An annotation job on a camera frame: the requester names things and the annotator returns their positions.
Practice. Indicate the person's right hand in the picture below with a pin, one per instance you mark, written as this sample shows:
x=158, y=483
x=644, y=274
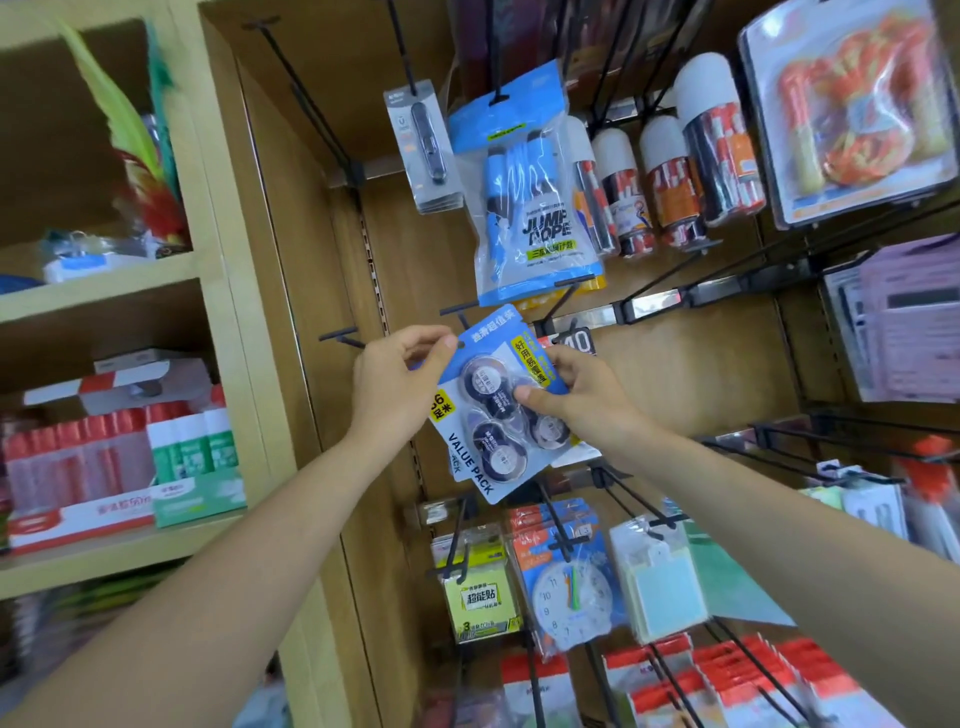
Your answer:
x=592, y=405

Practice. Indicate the person's left hand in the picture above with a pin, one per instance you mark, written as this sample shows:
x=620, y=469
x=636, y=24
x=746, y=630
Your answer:
x=390, y=390

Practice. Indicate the person's left thumb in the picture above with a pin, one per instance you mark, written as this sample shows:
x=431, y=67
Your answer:
x=433, y=354

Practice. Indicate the person's right thumb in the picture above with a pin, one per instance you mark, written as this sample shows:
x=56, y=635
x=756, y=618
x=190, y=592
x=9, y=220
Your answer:
x=544, y=400

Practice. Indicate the blue correction tape pack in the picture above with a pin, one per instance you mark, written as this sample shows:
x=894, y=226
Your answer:
x=487, y=442

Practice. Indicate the person's right forearm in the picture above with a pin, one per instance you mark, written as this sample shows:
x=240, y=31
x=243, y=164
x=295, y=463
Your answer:
x=810, y=570

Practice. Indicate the person's left forearm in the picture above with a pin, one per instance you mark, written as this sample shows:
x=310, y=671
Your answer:
x=210, y=592

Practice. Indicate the black price tag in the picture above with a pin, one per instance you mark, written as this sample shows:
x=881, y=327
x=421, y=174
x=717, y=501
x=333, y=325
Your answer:
x=576, y=341

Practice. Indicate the black display hook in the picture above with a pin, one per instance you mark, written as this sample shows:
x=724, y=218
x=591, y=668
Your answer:
x=401, y=45
x=307, y=105
x=341, y=336

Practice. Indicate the blue toy clock pack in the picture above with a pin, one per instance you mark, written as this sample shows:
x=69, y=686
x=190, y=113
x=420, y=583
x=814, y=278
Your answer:
x=570, y=592

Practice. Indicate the yellow sticky notes pack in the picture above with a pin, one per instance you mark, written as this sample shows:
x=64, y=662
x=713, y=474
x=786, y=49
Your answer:
x=480, y=592

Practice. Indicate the white-capped red black tube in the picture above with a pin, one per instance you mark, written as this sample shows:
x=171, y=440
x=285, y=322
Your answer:
x=592, y=202
x=671, y=187
x=716, y=135
x=626, y=195

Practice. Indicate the grey utility knife pack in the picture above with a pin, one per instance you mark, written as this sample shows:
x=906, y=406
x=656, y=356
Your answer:
x=427, y=150

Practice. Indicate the wooden shelf unit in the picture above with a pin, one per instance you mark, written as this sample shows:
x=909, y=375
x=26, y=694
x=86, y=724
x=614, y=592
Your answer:
x=232, y=300

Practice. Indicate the pale green notepad pack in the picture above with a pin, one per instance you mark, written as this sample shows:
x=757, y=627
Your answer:
x=664, y=585

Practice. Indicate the box of green glue sticks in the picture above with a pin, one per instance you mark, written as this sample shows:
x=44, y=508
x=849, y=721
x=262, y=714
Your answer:
x=195, y=465

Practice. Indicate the green plastic sheet pack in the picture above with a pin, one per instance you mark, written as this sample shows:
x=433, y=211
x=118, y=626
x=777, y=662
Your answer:
x=739, y=585

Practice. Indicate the white and red carton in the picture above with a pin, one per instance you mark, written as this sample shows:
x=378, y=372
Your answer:
x=127, y=379

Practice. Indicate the white clear hanging packs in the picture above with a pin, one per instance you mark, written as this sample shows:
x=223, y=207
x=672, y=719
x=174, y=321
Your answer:
x=862, y=499

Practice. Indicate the colourful feather shuttlecock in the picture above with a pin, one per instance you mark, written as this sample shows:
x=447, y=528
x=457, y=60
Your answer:
x=142, y=172

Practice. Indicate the row of red-topped packets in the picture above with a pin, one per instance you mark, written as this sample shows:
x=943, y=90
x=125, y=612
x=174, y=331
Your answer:
x=750, y=686

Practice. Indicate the blue and white packet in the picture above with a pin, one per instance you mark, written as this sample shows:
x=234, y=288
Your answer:
x=90, y=264

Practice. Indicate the pink calculator packs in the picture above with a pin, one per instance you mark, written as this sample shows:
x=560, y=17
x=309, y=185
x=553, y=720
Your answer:
x=907, y=322

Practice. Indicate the box of red glue sticks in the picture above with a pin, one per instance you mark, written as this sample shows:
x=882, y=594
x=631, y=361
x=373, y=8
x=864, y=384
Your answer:
x=75, y=472

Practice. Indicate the red hanging packet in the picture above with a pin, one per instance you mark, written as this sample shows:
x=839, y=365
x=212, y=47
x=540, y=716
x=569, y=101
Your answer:
x=930, y=487

